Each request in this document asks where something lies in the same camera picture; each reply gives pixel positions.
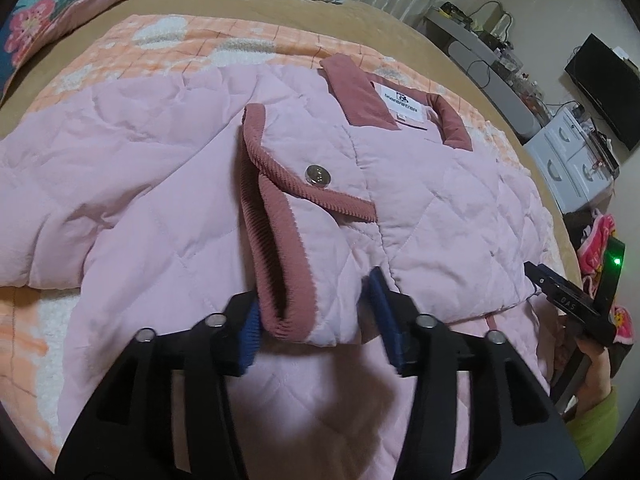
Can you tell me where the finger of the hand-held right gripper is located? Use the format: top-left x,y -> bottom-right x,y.
523,261 -> 598,317

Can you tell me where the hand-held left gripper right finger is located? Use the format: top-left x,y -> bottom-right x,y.
367,266 -> 586,480

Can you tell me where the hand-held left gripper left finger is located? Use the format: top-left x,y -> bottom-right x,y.
55,292 -> 263,480

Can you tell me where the pink quilted jacket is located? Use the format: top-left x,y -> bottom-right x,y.
0,55 -> 556,480

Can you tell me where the person's right hand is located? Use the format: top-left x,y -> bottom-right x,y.
575,335 -> 616,396

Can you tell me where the pink printed cloth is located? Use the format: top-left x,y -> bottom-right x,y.
575,212 -> 636,346

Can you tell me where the white drawer cabinet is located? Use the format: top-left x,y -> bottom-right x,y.
522,105 -> 621,213

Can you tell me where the black television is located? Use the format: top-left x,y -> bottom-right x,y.
565,34 -> 640,151

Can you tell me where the clutter of small desk items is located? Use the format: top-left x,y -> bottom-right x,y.
440,2 -> 546,106

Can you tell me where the grey desk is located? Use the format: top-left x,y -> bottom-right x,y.
422,5 -> 543,143

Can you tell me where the orange checked blanket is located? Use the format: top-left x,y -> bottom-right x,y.
0,14 -> 531,466

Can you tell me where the blue floral quilt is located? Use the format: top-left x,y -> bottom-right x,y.
0,0 -> 201,106

